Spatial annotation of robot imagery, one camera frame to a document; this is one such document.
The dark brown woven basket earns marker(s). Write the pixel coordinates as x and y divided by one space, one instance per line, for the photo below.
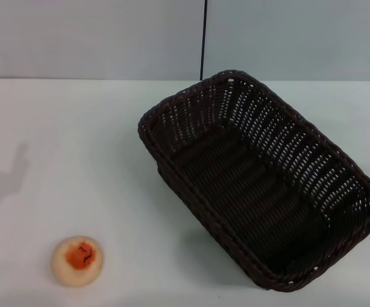
255 192

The round bun with orange centre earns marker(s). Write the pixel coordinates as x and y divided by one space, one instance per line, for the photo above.
76 260

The dark vertical wall strip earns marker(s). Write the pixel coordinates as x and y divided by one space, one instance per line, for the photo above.
203 38

